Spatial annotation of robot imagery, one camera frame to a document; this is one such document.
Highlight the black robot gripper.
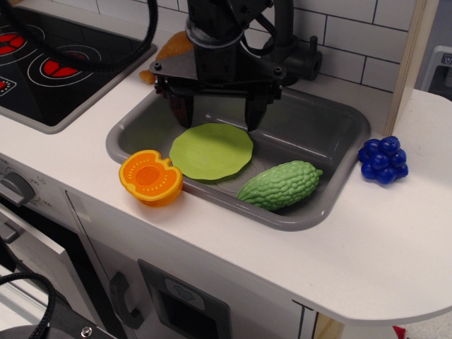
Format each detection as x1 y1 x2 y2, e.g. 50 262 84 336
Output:
150 46 285 132

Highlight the blue toy blueberries cluster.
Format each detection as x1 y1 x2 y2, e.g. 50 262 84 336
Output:
357 136 409 184

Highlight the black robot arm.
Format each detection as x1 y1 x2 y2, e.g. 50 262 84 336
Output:
150 1 286 131

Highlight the green toy plate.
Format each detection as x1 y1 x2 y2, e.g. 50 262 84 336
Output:
169 123 254 180

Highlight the brown toy chicken drumstick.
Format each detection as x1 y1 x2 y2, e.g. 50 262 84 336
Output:
139 31 194 84

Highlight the black toy faucet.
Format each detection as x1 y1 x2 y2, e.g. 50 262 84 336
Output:
264 0 322 86

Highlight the orange toy pumpkin half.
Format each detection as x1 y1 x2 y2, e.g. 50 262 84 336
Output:
119 150 183 207

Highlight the green toy bitter melon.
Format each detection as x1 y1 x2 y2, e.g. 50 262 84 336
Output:
237 160 323 211

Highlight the black toy stovetop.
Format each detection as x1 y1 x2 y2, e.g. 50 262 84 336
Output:
1 7 157 134

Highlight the grey dishwasher panel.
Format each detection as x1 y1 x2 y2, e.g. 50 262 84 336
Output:
138 259 232 338

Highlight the grey oven knob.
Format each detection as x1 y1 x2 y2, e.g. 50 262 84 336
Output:
1 172 36 207

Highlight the wooden side panel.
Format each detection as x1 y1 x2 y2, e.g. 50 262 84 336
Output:
383 0 439 136

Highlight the grey cabinet door handle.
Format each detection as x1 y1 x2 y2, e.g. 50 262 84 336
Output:
109 272 144 330

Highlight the black braided foreground cable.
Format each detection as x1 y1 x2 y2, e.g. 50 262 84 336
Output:
0 271 57 339

